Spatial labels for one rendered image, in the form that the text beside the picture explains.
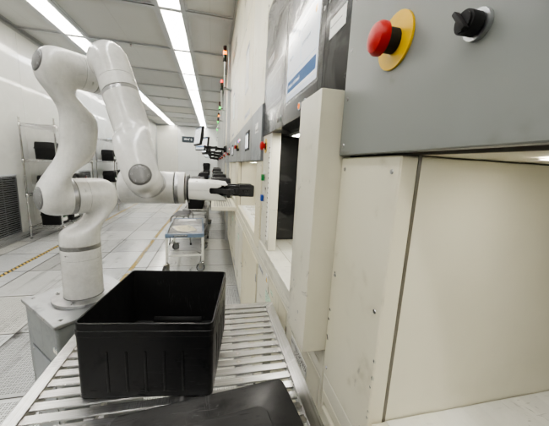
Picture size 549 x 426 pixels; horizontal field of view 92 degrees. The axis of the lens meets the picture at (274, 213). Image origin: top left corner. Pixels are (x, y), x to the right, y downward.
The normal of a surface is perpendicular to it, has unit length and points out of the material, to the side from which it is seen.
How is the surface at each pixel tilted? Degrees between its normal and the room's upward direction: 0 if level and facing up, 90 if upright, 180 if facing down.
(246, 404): 0
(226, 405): 0
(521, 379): 90
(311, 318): 90
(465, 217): 90
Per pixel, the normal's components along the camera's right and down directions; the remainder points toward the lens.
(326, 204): 0.22, 0.18
